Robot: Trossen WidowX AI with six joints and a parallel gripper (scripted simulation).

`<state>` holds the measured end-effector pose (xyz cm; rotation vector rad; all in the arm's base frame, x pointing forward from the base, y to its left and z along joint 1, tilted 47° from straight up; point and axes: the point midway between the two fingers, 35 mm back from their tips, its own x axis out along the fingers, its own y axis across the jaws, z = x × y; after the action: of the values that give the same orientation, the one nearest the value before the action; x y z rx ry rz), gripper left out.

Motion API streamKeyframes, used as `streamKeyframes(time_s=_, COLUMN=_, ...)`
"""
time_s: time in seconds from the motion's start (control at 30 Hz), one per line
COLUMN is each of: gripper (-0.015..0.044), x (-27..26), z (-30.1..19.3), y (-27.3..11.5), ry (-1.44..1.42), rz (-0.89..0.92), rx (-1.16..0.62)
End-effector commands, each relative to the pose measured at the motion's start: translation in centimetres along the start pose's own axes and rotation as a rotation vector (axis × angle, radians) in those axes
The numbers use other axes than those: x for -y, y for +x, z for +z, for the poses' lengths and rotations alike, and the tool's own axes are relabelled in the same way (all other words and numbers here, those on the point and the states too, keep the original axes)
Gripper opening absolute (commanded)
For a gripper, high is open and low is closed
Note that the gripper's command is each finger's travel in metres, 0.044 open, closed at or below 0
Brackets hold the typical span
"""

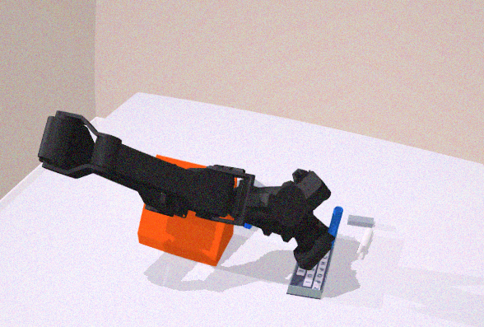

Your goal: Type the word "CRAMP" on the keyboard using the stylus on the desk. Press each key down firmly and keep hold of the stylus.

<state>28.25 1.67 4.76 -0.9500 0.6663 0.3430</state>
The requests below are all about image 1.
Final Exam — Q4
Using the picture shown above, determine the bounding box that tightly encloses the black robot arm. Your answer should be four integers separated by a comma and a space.
38, 110, 332, 228

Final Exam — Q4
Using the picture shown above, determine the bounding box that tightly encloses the small keyboard with white keys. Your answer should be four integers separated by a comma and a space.
286, 234, 337, 300

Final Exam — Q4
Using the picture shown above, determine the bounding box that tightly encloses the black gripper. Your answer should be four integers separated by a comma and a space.
260, 215, 335, 270

